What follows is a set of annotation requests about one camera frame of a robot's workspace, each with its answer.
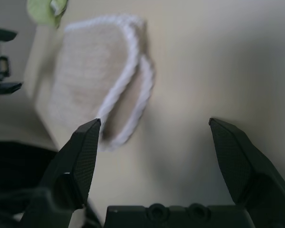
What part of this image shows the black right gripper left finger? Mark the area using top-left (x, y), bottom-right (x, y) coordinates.
top-left (21, 118), bottom-right (102, 228)

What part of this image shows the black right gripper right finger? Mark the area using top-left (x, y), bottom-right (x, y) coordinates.
top-left (208, 118), bottom-right (285, 228)

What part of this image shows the beige towel with white trim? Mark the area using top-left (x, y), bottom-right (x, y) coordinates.
top-left (47, 14), bottom-right (156, 152)

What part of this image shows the green folded towel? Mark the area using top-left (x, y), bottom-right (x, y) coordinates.
top-left (27, 0), bottom-right (69, 27)

